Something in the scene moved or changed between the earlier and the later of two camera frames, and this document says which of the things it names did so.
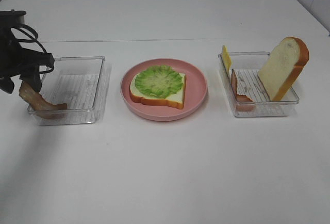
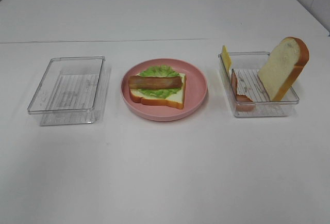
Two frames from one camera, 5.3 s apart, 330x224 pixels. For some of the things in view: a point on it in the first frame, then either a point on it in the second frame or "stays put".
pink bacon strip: (243, 103) stays put
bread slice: (176, 99) stays put
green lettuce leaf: (160, 81) stays put
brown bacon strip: (41, 106) -> (149, 82)
